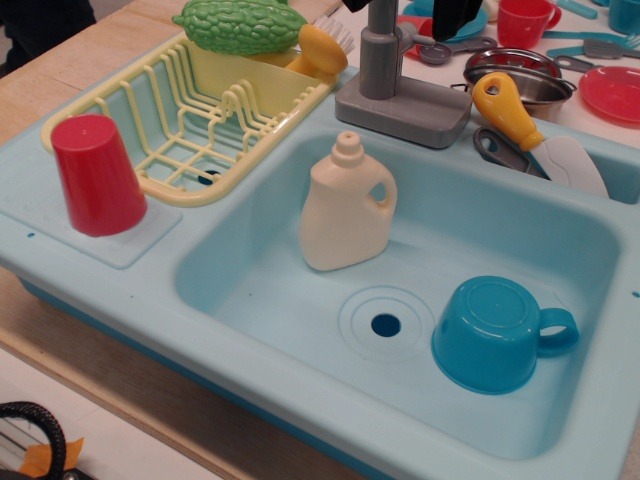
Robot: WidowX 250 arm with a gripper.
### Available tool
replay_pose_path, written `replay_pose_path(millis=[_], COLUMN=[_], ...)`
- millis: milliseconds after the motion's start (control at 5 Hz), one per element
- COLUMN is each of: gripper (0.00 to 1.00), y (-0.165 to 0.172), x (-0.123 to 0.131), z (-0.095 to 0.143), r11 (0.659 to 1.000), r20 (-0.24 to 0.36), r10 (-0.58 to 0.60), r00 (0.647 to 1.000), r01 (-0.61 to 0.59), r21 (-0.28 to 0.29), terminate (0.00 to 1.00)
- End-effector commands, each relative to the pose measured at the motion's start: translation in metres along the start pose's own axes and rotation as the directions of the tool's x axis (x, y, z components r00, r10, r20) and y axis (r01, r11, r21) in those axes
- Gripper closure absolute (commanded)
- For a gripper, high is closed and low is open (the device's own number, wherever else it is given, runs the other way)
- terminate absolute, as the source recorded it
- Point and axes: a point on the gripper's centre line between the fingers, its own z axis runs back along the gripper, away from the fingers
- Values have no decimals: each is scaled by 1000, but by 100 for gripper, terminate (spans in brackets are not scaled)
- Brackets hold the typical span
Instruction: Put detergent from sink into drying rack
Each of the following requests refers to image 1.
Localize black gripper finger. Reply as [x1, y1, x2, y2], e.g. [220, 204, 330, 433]
[432, 0, 483, 41]

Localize cream detergent bottle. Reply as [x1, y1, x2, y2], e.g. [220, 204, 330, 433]
[299, 131, 398, 271]

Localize yellow dish drying rack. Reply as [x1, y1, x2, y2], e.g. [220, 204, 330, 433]
[41, 33, 339, 207]

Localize light blue toy sink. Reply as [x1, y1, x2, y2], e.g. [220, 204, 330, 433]
[1, 70, 639, 479]

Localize small red toy cup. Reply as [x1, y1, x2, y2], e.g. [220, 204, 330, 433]
[396, 15, 436, 55]

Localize blue toy plate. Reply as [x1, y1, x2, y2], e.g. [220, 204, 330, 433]
[402, 0, 488, 42]

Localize grey measuring spoon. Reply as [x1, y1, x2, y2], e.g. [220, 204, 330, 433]
[417, 37, 498, 66]

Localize red toy mug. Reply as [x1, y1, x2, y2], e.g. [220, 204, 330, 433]
[497, 0, 562, 50]

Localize steel toy pot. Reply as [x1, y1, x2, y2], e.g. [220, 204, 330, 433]
[450, 48, 577, 122]

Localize grey toy faucet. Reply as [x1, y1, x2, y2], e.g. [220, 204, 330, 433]
[335, 1, 472, 149]

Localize yellow dish brush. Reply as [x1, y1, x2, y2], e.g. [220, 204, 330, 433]
[286, 15, 355, 77]

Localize teal toy cup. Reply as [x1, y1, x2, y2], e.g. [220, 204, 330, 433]
[608, 0, 640, 34]

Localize red toy plate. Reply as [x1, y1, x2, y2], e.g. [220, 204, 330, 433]
[578, 66, 639, 124]

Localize teal toy fork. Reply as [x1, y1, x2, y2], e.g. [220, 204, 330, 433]
[542, 31, 639, 45]

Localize green bitter gourd toy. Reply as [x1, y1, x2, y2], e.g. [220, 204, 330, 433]
[172, 1, 307, 56]

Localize blue toy cup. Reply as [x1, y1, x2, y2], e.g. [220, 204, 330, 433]
[432, 276, 580, 395]

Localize red toy tumbler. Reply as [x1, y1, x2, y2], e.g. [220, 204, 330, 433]
[50, 114, 147, 237]

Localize orange tape piece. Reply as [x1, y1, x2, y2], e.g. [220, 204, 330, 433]
[18, 437, 84, 478]

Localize grey utensil handle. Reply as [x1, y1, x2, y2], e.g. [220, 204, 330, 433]
[472, 127, 549, 180]

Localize yellow handled toy knife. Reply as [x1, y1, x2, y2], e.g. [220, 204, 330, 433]
[472, 72, 609, 198]

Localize black braided cable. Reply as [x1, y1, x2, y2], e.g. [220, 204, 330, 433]
[0, 401, 68, 474]

